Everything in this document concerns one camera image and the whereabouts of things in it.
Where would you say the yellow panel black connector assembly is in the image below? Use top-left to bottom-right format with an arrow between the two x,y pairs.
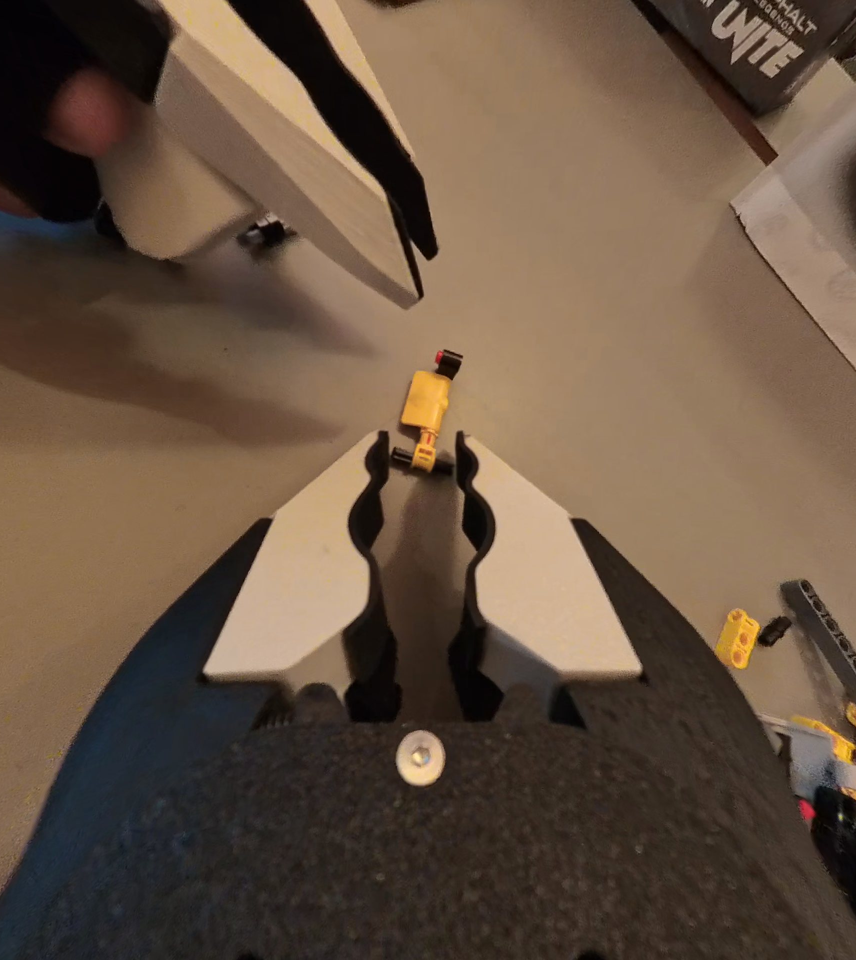
390,348 -> 465,475

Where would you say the black grey connector piece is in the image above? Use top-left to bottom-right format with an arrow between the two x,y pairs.
236,212 -> 300,256

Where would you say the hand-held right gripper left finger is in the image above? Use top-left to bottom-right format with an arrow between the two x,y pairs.
201,430 -> 403,702

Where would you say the yellow two-hole brick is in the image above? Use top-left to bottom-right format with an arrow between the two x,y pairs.
714,607 -> 761,670

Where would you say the toy car instruction booklet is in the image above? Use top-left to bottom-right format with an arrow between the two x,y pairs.
730,45 -> 856,436

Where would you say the person's left hand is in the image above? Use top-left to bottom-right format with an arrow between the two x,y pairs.
44,69 -> 131,156

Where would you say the toy car set box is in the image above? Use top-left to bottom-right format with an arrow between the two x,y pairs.
634,0 -> 856,117

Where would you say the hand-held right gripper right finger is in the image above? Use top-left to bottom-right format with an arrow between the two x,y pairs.
446,430 -> 644,702

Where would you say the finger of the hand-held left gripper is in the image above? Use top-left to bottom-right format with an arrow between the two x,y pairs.
231,0 -> 440,261
156,0 -> 426,310

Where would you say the pile of yellow black bricks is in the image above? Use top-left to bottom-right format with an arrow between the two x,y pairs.
758,577 -> 856,960

